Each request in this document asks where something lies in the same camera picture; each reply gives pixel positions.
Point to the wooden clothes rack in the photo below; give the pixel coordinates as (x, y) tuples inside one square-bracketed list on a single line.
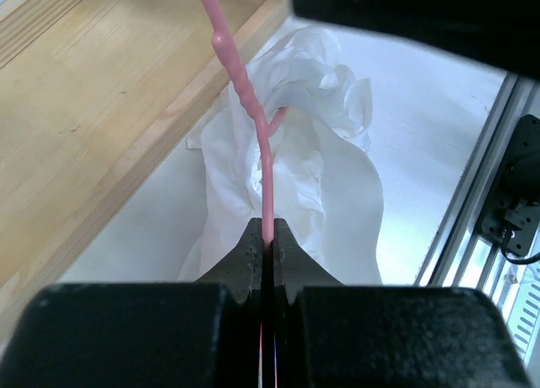
[(94, 95)]

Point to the white skirt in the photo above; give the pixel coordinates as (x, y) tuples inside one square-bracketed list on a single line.
[(325, 186)]

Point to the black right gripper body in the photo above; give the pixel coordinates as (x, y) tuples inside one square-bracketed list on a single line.
[(501, 33)]

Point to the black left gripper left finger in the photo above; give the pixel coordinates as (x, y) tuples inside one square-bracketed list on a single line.
[(200, 334)]

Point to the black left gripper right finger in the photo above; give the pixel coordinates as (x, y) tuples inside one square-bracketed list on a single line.
[(329, 334)]

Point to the aluminium frame rail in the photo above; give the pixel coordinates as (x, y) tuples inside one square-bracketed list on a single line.
[(455, 257)]

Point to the white slotted cable duct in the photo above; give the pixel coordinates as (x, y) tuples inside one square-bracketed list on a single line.
[(523, 318)]

